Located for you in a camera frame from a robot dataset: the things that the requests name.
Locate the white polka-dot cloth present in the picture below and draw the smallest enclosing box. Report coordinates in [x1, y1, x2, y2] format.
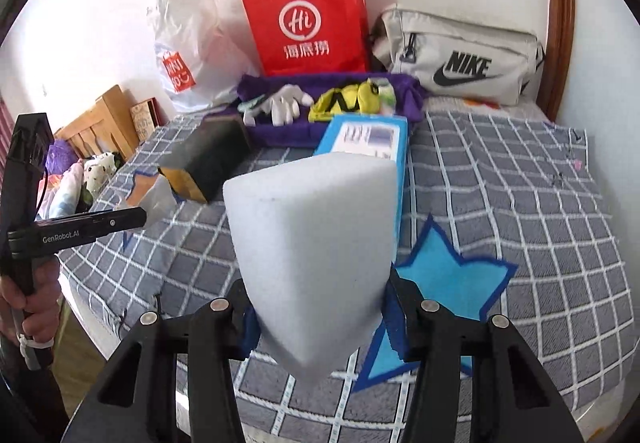
[82, 152, 122, 190]

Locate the brown wooden frame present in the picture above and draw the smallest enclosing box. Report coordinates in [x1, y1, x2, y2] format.
[535, 0, 577, 121]

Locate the green tissue pack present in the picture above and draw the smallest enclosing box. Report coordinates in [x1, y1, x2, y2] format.
[372, 79, 399, 116]

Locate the red-edged box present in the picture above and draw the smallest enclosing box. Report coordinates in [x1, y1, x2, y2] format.
[130, 97, 167, 141]

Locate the yellow black cloth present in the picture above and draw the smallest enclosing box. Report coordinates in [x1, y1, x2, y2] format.
[307, 79, 383, 124]

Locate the purple fabric tray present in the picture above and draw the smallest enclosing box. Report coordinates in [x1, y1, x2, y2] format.
[235, 70, 426, 149]

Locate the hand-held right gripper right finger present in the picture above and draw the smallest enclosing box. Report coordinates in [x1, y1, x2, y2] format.
[382, 268, 583, 443]

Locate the blue cardboard box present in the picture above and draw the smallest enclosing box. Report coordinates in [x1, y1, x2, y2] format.
[314, 116, 409, 255]

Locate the grey checked bedsheet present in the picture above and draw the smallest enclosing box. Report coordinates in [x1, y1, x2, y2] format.
[57, 96, 628, 443]

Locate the white foam sponge block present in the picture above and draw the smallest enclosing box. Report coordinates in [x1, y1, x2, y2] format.
[222, 152, 398, 386]

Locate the grey waist bag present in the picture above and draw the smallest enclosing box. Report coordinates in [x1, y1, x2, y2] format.
[370, 6, 548, 106]

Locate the red paper bag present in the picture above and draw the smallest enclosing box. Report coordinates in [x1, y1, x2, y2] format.
[237, 0, 372, 76]

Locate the pile of colourful clothes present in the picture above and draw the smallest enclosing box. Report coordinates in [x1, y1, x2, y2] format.
[39, 138, 87, 220]

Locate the person's left forearm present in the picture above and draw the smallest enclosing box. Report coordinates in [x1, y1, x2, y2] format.
[0, 335, 68, 443]

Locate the white glove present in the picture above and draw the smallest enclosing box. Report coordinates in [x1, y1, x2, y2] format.
[239, 83, 314, 126]

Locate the person's left hand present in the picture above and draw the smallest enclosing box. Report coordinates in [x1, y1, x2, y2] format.
[0, 257, 62, 349]

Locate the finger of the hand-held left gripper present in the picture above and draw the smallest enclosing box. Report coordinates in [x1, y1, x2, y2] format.
[100, 209, 147, 235]

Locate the white plastic bag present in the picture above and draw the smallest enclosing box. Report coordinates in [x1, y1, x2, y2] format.
[147, 0, 261, 113]

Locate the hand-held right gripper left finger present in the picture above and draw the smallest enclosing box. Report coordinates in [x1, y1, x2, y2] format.
[60, 280, 261, 443]

